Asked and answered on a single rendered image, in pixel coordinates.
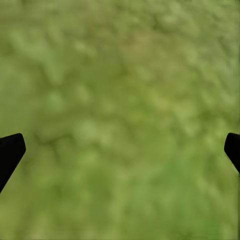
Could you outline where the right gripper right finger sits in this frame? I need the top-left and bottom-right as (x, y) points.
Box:
(224, 132), (240, 173)

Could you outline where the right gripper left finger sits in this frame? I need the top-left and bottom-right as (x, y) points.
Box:
(0, 133), (26, 193)

